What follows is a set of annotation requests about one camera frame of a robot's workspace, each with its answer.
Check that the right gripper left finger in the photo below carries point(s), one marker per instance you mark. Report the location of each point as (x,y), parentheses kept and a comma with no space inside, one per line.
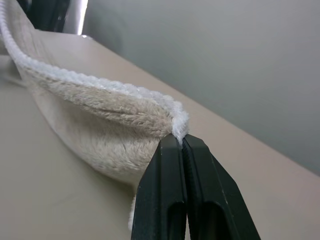
(160,195)

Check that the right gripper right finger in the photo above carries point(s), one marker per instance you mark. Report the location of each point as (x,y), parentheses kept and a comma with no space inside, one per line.
(215,195)

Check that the beige towel with white trim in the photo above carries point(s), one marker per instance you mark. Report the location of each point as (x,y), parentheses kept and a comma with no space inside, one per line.
(112,130)

